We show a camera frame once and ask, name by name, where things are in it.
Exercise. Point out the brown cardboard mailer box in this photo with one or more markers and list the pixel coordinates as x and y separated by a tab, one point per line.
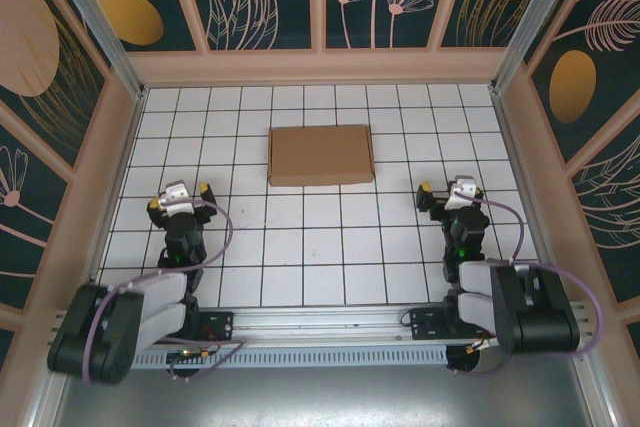
320	154

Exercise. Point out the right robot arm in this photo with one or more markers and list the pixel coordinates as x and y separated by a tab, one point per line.
540	327

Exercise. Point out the grey metal sheet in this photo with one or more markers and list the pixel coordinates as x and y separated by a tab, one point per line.
320	397

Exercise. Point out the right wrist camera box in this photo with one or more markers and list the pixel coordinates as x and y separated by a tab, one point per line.
460	194

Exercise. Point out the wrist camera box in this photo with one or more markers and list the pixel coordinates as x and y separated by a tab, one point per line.
175	194
460	194

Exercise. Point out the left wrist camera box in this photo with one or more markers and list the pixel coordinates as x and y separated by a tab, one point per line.
175	194

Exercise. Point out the aluminium side rail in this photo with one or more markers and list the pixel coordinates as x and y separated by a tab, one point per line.
507	127

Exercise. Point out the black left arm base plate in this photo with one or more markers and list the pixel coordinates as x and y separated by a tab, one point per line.
217	324

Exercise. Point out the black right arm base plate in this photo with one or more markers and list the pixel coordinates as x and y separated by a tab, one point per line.
425	324

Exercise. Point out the aluminium mounting rail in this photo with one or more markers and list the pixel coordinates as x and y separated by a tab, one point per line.
320	319

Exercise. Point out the aluminium frame post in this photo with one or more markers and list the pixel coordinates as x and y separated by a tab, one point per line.
530	17
95	17

